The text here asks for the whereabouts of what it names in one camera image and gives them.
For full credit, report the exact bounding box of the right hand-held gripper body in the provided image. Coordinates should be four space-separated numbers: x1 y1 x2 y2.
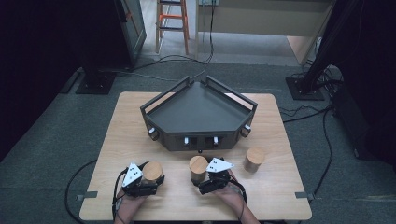
202 157 235 196

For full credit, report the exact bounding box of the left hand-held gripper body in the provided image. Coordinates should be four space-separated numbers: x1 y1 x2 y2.
121 161 159 198

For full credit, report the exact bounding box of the glass jar of white beans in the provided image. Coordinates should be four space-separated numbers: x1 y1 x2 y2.
141 161 164 185

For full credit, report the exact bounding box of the glass jar of green beans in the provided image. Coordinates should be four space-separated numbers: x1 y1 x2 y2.
188 155 209 185

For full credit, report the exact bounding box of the glass jar with wooden lid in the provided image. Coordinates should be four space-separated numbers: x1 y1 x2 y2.
243 147 266 174

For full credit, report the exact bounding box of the dark metal corner rack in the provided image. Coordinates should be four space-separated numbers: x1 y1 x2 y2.
139 75 259 154

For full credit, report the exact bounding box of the person's left hand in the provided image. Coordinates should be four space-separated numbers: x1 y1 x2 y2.
115 189 148 217

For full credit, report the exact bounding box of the person's right hand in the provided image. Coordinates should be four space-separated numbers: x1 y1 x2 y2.
214 173 248 210

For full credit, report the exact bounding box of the grey tape piece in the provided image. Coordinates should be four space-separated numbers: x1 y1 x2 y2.
76 190 99 202
294 191 316 201

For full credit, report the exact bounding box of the black stand base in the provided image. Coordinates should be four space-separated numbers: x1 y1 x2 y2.
75 70 118 95

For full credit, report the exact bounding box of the black stand with base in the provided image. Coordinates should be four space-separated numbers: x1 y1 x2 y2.
285 0 363 102

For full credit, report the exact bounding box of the dark framed panel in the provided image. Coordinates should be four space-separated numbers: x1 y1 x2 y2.
113 0 148 68

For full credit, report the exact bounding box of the wooden step ladder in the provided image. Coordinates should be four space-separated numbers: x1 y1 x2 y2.
154 0 191 56

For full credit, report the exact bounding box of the dark box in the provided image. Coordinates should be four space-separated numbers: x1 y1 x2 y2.
331 85 376 161

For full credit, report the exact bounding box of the white desk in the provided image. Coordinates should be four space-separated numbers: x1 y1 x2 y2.
194 0 336 66

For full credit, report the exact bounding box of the left hand-held gripper cable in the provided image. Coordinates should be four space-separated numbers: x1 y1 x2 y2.
111 167 129 224

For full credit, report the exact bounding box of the hand-held gripper cable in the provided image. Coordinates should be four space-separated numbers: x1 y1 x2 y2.
229 178 249 222
111 167 129 224

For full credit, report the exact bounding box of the right hand-held gripper cable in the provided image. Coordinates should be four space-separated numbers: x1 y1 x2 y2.
229 178 249 222

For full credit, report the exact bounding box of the long black floor cable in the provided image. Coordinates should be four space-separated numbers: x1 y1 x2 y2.
278 105 334 196

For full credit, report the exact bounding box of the black hanging cable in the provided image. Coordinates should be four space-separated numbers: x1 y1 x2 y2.
129 0 217 73

